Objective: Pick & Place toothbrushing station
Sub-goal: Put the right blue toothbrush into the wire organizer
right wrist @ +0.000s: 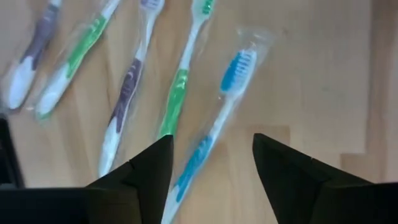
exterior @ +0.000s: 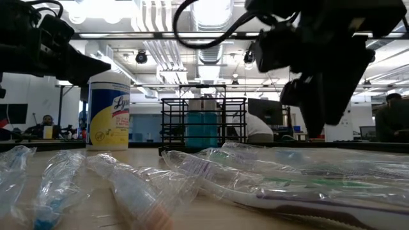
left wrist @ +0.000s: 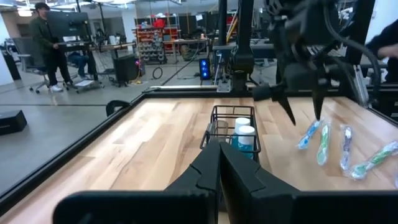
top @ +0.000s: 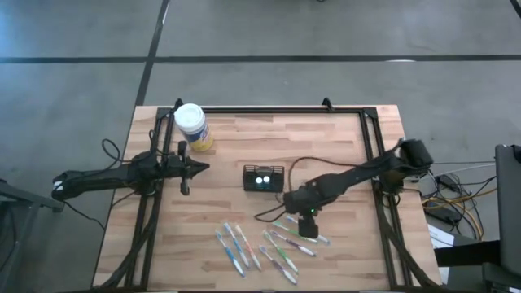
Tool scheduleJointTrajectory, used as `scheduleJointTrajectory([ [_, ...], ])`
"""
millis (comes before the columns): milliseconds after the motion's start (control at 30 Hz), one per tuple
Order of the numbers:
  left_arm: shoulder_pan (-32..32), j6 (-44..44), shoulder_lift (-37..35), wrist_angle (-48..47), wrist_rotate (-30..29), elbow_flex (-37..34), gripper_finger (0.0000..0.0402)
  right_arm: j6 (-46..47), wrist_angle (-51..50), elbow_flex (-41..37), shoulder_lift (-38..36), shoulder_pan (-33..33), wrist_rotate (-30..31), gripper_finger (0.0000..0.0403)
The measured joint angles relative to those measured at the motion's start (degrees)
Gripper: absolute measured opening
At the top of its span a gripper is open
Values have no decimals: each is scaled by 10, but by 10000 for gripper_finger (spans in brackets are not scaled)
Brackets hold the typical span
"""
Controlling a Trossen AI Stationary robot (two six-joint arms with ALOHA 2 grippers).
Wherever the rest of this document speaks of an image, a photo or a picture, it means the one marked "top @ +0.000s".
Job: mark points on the orange and white toothbrush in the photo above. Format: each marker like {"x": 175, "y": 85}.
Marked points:
{"x": 248, "y": 248}

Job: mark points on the black aluminium table frame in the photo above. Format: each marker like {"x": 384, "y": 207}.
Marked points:
{"x": 285, "y": 110}

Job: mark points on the green and white toothbrush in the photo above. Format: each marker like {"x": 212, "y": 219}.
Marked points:
{"x": 289, "y": 230}
{"x": 281, "y": 252}

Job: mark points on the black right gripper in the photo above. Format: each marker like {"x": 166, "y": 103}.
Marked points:
{"x": 308, "y": 228}

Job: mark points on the grey metal stand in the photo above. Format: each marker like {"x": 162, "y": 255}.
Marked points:
{"x": 24, "y": 197}

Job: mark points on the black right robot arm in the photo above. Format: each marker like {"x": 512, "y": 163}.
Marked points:
{"x": 358, "y": 175}

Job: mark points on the black table clamp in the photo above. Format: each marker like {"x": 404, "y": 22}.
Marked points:
{"x": 178, "y": 102}
{"x": 327, "y": 103}

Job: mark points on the blue toothpaste tube white cap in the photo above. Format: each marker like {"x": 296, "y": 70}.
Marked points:
{"x": 266, "y": 179}
{"x": 259, "y": 180}

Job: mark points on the Lysol wipes canister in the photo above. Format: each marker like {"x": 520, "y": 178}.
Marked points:
{"x": 195, "y": 130}

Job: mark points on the white paper sheet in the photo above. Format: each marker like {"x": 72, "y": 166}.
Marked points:
{"x": 439, "y": 238}

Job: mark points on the black power brick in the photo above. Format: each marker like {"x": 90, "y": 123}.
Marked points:
{"x": 445, "y": 215}

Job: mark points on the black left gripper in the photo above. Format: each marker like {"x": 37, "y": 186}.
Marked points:
{"x": 175, "y": 167}

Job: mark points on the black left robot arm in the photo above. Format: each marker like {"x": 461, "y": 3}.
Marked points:
{"x": 102, "y": 179}

